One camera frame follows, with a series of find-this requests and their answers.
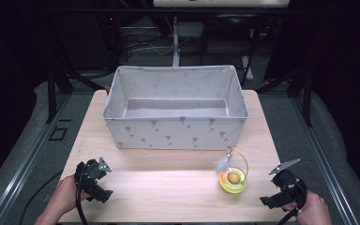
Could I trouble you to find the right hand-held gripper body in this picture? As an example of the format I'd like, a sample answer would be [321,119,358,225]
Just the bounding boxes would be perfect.
[267,157,308,208]

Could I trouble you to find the aluminium floor rail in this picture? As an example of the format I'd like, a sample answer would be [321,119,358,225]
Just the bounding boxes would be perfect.
[0,93,74,225]
[289,93,359,225]

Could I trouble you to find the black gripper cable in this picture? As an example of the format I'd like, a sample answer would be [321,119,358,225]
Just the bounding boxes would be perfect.
[18,170,90,225]
[275,204,304,225]

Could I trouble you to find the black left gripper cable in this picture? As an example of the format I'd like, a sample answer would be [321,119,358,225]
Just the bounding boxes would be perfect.
[18,170,90,225]

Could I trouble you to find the white fabric storage box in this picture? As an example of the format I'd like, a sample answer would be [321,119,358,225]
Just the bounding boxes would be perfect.
[102,65,249,151]

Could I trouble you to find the white metal post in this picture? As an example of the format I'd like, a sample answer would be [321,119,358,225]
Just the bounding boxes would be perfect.
[172,15,181,68]

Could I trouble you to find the person's right hand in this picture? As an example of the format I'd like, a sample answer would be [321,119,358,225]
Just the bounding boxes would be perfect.
[281,190,333,225]

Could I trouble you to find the white floor cable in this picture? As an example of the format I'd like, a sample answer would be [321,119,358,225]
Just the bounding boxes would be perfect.
[127,36,191,56]

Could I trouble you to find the person's left hand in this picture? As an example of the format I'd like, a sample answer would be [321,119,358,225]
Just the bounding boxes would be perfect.
[50,173,92,217]

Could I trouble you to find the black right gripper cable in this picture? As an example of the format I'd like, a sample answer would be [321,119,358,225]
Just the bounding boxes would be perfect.
[275,204,304,225]

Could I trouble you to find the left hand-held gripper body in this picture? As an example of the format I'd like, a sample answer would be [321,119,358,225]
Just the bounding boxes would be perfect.
[74,157,113,195]

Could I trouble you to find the black metal stand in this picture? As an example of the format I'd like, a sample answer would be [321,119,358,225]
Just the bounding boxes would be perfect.
[45,60,107,125]
[256,67,314,128]

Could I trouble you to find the black metal frame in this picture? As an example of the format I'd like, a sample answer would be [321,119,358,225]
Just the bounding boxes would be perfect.
[199,13,257,87]

